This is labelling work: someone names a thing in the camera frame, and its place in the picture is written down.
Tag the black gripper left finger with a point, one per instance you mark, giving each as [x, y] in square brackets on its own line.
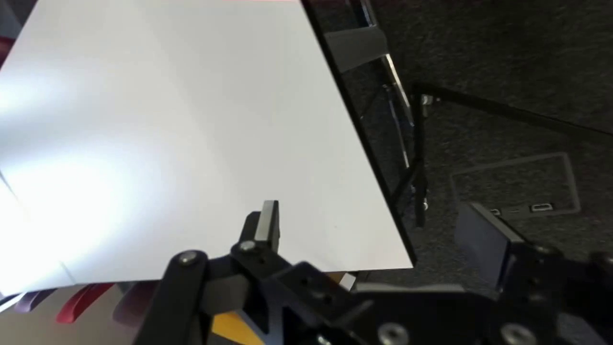
[266, 224]

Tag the white work table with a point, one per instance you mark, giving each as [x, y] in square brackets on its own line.
[192, 128]

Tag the black tripod stand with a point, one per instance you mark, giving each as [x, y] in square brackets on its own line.
[420, 160]

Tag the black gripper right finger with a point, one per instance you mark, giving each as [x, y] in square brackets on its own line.
[491, 251]

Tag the floor outlet box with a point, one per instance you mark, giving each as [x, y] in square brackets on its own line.
[510, 185]

